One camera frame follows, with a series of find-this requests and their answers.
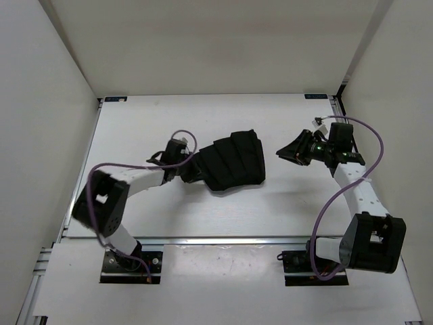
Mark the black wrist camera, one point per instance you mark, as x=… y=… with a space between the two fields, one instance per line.
x=174 y=152
x=340 y=137

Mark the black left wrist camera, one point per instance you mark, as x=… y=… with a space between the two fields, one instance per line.
x=174 y=152

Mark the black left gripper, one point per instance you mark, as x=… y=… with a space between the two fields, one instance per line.
x=195 y=173

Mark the blue left corner label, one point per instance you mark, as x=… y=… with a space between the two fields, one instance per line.
x=115 y=99

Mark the black pleated skirt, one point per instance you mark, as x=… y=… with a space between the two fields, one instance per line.
x=237 y=160

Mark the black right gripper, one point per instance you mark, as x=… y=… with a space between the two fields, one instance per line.
x=296 y=151

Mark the blue corner label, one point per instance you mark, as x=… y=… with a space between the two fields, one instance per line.
x=115 y=99
x=315 y=96

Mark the blue right corner label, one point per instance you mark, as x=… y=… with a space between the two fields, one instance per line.
x=315 y=96

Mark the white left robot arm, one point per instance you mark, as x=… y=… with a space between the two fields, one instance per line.
x=101 y=204

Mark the aluminium table frame rail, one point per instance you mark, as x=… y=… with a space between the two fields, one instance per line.
x=283 y=209

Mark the white front cover board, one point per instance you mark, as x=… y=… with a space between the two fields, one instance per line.
x=216 y=285

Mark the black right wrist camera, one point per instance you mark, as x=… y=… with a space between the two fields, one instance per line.
x=340 y=137

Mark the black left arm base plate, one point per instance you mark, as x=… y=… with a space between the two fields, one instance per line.
x=116 y=269

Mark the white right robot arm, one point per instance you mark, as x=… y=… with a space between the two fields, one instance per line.
x=374 y=238

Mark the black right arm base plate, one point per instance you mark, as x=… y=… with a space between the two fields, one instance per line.
x=298 y=271

